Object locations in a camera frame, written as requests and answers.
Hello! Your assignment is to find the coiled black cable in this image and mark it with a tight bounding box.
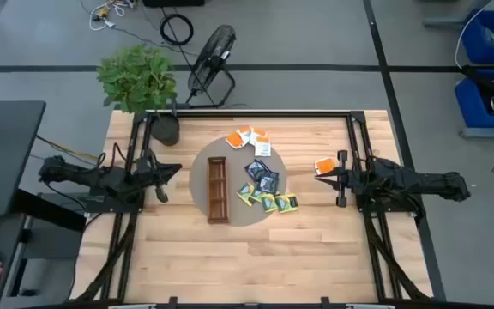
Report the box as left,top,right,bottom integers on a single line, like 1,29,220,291
160,12,195,47

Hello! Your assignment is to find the black floor fan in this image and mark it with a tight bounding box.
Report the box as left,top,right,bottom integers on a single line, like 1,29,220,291
185,24,238,109

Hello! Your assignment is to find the black desk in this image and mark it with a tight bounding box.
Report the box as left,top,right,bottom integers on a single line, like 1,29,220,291
0,100,47,218

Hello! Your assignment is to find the blue plastic bin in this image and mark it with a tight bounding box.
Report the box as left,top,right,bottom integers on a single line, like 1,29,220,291
461,9,494,65
455,68,494,130

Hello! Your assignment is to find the grey cart base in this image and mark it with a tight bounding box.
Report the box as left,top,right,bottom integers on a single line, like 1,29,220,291
459,124,494,139

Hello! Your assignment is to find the round grey mat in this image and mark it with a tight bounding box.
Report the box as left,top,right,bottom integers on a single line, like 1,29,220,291
189,136,288,227

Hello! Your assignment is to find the white cable bundle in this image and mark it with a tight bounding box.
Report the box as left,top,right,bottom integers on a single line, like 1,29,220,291
87,0,136,32

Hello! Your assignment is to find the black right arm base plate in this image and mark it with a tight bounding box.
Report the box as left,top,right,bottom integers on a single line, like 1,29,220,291
353,179,415,215

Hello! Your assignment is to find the green potted plant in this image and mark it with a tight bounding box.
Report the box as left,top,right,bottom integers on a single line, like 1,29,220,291
95,43,181,148

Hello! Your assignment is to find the black box on floor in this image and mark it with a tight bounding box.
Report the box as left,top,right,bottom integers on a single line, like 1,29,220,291
142,0,206,9

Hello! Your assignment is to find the black aluminium table frame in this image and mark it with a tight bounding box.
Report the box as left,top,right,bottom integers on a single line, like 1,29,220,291
70,109,435,309

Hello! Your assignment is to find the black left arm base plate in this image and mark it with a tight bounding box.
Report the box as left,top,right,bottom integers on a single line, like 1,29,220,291
86,179,148,215

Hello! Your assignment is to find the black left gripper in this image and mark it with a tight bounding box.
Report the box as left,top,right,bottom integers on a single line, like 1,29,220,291
133,148,184,204

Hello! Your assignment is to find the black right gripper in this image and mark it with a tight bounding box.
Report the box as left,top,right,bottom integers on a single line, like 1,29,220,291
314,149,375,209

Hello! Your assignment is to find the brown wooden tea box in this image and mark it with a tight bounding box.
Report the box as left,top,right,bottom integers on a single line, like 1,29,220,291
206,156,231,225

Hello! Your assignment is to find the black equipment in bin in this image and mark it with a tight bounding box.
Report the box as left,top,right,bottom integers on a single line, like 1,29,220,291
461,64,494,117

